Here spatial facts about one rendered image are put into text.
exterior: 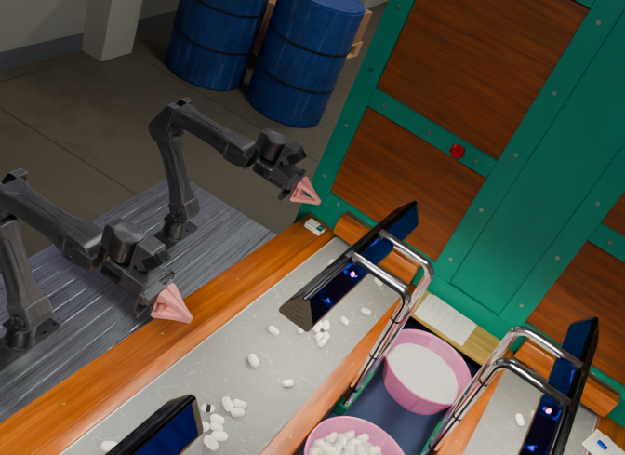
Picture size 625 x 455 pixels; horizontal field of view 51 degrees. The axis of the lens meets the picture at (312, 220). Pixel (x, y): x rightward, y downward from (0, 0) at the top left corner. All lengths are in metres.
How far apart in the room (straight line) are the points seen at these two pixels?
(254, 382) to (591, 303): 0.99
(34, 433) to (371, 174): 1.22
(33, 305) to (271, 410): 0.60
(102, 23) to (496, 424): 3.37
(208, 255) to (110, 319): 0.42
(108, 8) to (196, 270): 2.62
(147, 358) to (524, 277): 1.11
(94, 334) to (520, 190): 1.22
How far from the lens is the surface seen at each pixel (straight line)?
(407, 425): 1.87
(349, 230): 2.12
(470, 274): 2.10
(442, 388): 1.95
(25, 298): 1.58
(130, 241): 1.27
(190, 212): 1.98
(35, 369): 1.68
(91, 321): 1.79
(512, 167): 1.92
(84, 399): 1.52
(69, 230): 1.37
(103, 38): 4.42
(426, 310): 2.07
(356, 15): 4.22
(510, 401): 2.04
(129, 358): 1.61
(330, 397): 1.69
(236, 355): 1.71
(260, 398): 1.65
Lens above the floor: 1.99
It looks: 34 degrees down
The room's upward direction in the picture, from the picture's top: 24 degrees clockwise
